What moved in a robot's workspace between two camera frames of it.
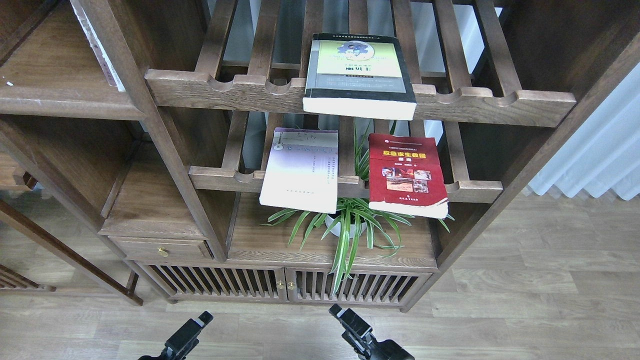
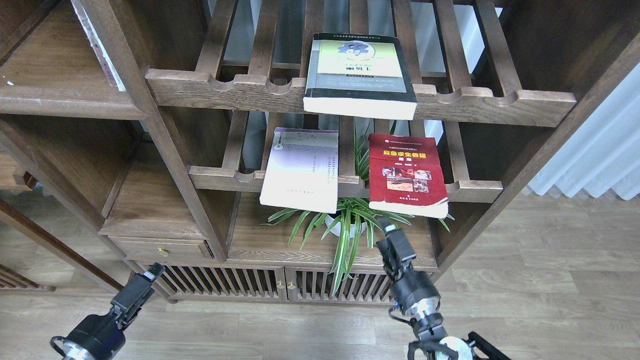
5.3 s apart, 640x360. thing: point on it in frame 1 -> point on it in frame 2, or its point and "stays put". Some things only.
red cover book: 405,176 stays put
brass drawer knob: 162,252 stays put
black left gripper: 184,340 -> 99,337
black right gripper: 357,335 -> 414,293
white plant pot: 336,230 stays put
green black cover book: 359,75 stays put
